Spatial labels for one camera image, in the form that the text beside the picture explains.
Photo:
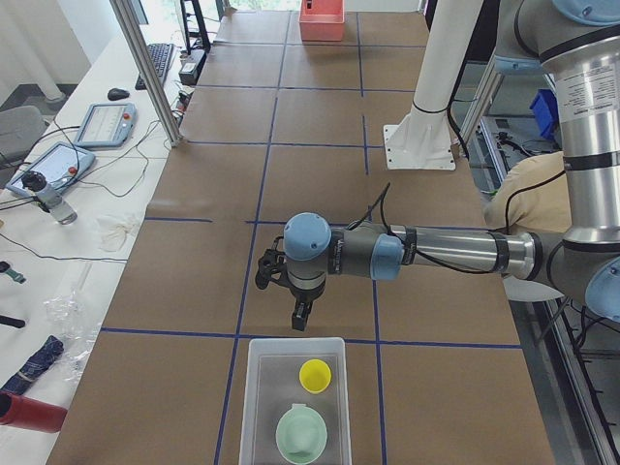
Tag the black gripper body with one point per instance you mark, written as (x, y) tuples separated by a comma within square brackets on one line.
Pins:
[(308, 291)]

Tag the yellow plastic cup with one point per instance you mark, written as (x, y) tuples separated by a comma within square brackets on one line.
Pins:
[(315, 375)]

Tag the pale green bowl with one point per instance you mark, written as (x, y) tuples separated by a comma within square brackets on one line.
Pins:
[(301, 435)]

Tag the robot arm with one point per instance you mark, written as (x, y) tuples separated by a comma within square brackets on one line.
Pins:
[(577, 42)]

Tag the clear plastic storage box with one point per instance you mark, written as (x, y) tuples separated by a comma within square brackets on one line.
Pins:
[(272, 387)]

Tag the white crumpled cloth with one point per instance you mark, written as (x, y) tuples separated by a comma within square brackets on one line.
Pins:
[(113, 231)]

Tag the seated person beige shirt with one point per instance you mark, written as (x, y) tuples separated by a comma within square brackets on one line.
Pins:
[(533, 197)]

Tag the folded blue umbrella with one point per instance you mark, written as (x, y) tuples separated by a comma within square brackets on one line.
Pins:
[(35, 367)]

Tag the teach pendant far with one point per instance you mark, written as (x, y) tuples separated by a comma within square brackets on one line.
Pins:
[(106, 125)]

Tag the teach pendant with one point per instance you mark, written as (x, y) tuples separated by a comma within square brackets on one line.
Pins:
[(62, 165), (106, 125)]

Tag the teach pendant near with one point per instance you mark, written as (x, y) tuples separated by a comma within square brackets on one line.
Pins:
[(62, 165)]

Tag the pink plastic tray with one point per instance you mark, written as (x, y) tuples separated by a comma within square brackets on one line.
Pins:
[(321, 20)]

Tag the black computer mouse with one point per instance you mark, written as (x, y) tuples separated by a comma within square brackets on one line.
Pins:
[(117, 94)]

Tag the black keyboard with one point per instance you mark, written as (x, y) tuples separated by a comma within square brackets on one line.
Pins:
[(161, 55)]

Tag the clear water bottle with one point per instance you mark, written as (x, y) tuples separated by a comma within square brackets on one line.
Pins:
[(47, 196)]

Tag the red bottle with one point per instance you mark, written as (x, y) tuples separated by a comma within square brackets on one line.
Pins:
[(30, 414)]

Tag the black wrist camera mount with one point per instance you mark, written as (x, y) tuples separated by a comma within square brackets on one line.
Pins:
[(272, 268)]

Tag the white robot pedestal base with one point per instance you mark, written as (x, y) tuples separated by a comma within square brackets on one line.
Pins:
[(422, 140)]

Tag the aluminium frame post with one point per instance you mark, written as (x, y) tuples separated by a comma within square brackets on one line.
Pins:
[(130, 28)]

